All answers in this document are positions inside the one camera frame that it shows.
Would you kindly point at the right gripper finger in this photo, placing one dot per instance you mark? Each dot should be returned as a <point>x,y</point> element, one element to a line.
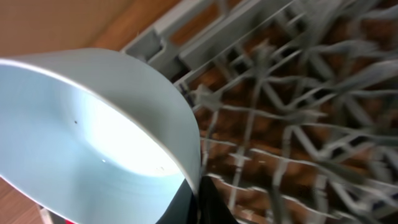
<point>205,208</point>

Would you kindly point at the mint green bowl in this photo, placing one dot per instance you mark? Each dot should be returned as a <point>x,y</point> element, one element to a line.
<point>97,136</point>

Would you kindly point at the grey dishwasher rack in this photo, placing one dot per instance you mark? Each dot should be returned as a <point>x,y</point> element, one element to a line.
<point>296,102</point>

